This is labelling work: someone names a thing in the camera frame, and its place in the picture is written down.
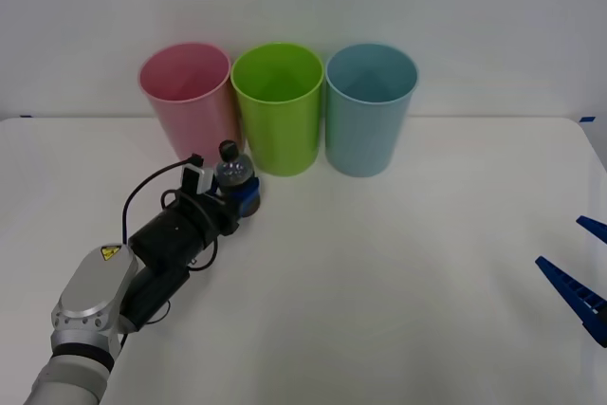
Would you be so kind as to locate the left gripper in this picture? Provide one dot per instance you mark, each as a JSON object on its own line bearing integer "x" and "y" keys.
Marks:
{"x": 222, "y": 213}

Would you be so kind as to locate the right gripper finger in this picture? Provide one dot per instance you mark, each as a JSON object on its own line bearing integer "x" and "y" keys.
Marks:
{"x": 595, "y": 229}
{"x": 576, "y": 292}

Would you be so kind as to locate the small black-capped plastic bottle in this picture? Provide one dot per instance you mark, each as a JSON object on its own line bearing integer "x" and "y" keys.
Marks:
{"x": 232, "y": 169}

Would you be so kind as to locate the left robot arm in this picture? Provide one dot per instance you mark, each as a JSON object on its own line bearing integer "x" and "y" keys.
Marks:
{"x": 95, "y": 291}

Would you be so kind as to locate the green plastic waste bin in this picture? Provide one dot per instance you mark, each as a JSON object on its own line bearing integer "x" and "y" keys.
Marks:
{"x": 280, "y": 134}

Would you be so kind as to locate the pink plastic waste bin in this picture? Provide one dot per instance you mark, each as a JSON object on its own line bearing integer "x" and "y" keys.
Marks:
{"x": 189, "y": 111}

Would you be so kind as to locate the pale blue plastic waste bin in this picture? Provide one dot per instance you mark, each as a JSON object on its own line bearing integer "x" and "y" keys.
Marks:
{"x": 365, "y": 134}

